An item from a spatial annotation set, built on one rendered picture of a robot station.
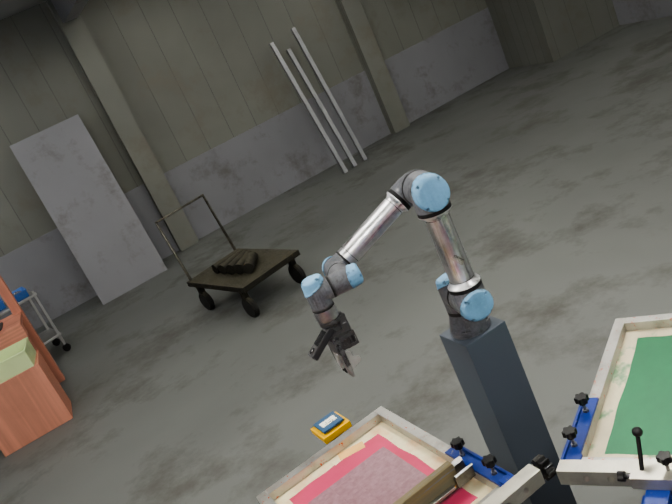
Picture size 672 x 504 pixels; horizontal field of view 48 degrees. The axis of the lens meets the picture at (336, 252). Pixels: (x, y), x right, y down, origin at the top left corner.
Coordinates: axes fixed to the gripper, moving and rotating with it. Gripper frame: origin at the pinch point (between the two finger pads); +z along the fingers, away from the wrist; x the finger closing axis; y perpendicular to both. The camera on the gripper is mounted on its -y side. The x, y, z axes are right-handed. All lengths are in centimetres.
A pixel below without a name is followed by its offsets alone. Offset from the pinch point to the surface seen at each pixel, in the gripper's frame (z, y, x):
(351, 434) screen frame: 35.8, -1.9, 25.0
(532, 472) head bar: 30, 21, -56
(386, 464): 39.0, -1.1, 1.0
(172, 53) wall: -122, 214, 874
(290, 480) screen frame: 37, -30, 24
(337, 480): 39.2, -17.3, 10.5
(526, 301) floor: 133, 197, 198
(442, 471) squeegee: 28.8, 4.5, -33.5
